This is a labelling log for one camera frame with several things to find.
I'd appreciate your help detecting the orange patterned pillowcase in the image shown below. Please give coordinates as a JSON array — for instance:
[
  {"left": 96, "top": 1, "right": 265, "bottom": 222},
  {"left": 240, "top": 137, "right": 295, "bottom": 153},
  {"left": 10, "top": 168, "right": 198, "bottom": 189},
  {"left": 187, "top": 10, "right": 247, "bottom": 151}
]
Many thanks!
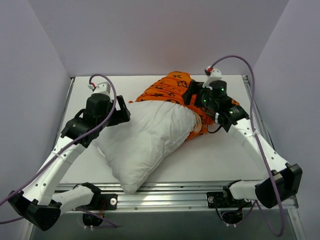
[{"left": 128, "top": 71, "right": 241, "bottom": 141}]

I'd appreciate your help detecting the white pillow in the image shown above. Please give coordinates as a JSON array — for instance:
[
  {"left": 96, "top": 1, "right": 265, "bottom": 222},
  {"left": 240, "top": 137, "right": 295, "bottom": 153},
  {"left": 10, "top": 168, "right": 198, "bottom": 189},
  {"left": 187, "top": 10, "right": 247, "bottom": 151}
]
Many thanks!
[{"left": 92, "top": 100, "right": 202, "bottom": 195}]

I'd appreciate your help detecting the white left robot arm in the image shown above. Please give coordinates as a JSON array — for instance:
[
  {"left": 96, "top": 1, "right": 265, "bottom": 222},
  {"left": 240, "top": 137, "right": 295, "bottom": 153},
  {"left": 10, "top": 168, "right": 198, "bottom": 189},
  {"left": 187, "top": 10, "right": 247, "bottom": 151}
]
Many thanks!
[{"left": 8, "top": 93, "right": 130, "bottom": 231}]

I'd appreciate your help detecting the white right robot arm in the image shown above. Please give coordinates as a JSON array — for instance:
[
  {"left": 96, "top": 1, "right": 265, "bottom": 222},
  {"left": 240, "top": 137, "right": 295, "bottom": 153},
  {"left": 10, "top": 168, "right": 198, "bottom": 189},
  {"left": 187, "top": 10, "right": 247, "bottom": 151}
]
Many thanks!
[{"left": 182, "top": 80, "right": 303, "bottom": 209}]

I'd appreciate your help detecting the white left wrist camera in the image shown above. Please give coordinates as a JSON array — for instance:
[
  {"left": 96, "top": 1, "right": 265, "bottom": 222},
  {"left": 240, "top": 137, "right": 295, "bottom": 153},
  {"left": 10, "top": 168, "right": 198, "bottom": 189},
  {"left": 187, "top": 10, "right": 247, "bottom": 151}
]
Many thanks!
[{"left": 87, "top": 82, "right": 111, "bottom": 98}]

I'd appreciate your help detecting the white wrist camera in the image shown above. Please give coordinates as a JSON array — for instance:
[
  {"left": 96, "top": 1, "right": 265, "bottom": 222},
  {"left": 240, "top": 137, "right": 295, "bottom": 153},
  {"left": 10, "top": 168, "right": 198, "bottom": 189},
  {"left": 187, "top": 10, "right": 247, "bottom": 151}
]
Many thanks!
[
  {"left": 202, "top": 66, "right": 222, "bottom": 88},
  {"left": 87, "top": 82, "right": 111, "bottom": 98}
]

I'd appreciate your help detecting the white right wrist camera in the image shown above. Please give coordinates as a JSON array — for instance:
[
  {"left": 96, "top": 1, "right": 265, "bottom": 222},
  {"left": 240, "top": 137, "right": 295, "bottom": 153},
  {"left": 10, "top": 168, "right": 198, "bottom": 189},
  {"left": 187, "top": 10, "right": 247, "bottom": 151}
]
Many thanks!
[{"left": 202, "top": 66, "right": 222, "bottom": 88}]

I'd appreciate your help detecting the aluminium table edge rail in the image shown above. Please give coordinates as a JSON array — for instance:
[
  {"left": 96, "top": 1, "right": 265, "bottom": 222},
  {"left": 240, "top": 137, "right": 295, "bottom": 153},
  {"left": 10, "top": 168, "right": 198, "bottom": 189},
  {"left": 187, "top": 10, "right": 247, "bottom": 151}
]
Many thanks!
[{"left": 52, "top": 77, "right": 75, "bottom": 147}]

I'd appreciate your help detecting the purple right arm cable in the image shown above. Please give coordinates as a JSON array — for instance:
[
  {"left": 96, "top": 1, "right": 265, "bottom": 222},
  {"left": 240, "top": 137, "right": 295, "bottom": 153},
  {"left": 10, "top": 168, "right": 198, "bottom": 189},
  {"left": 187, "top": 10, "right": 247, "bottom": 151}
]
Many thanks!
[{"left": 207, "top": 55, "right": 286, "bottom": 237}]

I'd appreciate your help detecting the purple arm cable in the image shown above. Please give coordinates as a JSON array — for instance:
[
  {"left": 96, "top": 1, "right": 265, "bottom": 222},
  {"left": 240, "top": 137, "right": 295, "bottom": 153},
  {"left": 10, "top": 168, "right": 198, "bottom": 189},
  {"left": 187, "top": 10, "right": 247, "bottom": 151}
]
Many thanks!
[
  {"left": 0, "top": 73, "right": 118, "bottom": 229},
  {"left": 207, "top": 55, "right": 286, "bottom": 237}
]

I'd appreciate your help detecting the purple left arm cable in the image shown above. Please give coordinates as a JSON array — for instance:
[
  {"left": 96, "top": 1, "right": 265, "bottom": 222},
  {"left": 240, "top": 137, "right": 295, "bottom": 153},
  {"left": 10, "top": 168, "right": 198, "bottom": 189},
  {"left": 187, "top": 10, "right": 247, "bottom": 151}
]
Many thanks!
[{"left": 0, "top": 73, "right": 118, "bottom": 229}]

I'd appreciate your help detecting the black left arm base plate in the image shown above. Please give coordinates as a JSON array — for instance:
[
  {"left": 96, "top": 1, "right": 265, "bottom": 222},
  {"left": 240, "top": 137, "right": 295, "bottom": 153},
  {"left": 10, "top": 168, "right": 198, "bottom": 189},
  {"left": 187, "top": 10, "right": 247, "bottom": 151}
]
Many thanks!
[{"left": 82, "top": 193, "right": 118, "bottom": 211}]

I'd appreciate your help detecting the aluminium front mounting rail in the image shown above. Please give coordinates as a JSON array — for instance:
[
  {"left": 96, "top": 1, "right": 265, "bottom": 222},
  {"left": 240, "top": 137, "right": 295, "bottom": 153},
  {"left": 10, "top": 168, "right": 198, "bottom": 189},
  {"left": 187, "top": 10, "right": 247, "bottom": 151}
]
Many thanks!
[{"left": 54, "top": 179, "right": 300, "bottom": 215}]

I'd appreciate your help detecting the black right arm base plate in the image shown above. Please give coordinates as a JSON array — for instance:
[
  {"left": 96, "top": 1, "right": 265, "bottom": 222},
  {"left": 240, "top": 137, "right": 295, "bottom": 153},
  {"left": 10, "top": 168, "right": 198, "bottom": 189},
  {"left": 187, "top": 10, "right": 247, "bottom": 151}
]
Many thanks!
[{"left": 206, "top": 191, "right": 252, "bottom": 209}]

